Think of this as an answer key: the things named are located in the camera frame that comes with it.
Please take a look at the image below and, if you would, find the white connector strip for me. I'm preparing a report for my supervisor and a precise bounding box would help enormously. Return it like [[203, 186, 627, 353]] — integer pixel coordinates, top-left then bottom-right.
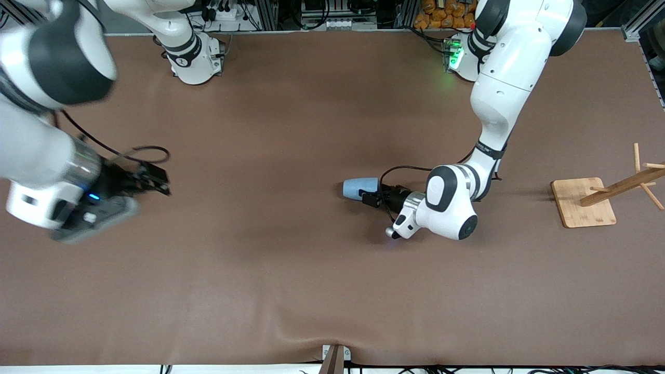
[[323, 19, 378, 30]]

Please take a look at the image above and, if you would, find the white power strip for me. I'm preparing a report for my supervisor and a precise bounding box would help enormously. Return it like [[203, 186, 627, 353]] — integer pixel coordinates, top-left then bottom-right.
[[204, 3, 255, 22]]

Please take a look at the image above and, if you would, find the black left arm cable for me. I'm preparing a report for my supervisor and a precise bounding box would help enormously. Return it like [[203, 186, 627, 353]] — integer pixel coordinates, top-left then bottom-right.
[[379, 148, 502, 208]]

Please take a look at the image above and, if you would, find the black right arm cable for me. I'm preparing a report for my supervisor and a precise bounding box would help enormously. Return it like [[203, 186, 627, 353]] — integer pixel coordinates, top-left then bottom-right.
[[55, 109, 171, 166]]

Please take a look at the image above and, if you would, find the brown table cover mat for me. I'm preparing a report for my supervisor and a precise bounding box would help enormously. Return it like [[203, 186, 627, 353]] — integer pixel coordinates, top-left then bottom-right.
[[0, 29, 665, 367]]

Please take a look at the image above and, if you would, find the grey metal table bracket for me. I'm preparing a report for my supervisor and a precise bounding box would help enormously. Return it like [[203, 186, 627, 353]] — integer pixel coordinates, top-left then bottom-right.
[[320, 344, 352, 374]]

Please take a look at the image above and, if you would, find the light blue plastic cup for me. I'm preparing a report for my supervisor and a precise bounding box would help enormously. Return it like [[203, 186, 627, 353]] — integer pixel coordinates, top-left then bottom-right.
[[343, 178, 380, 201]]

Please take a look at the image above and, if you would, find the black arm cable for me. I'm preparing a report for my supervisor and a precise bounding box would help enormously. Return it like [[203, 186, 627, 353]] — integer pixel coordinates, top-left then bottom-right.
[[379, 148, 502, 208], [55, 109, 171, 166]]

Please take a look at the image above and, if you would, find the orange snack bag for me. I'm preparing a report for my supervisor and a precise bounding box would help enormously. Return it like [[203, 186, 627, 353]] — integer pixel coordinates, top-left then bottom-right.
[[414, 0, 477, 30]]

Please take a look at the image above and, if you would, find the wooden cup rack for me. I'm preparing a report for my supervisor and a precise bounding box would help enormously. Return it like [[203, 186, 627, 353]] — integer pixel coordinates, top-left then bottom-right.
[[551, 143, 665, 229]]

